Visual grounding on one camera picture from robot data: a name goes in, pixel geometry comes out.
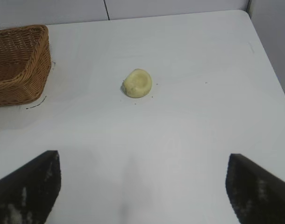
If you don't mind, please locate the brown wicker basket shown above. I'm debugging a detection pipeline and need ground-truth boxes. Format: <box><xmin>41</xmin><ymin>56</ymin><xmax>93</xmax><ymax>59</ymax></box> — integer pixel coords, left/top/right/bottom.
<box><xmin>0</xmin><ymin>24</ymin><xmax>52</xmax><ymax>108</ymax></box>

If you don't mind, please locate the pale yellow egg yolk pastry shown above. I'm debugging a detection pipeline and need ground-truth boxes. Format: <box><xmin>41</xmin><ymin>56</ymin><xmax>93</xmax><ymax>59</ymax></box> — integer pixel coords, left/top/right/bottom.
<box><xmin>121</xmin><ymin>68</ymin><xmax>153</xmax><ymax>99</ymax></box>

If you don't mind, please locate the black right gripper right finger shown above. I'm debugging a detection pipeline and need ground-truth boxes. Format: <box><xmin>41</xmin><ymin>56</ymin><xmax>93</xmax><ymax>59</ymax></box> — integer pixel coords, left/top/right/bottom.
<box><xmin>225</xmin><ymin>153</ymin><xmax>285</xmax><ymax>224</ymax></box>

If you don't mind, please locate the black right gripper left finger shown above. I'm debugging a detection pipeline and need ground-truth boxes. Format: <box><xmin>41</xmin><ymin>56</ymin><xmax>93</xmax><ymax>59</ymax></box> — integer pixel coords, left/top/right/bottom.
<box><xmin>0</xmin><ymin>150</ymin><xmax>62</xmax><ymax>224</ymax></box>

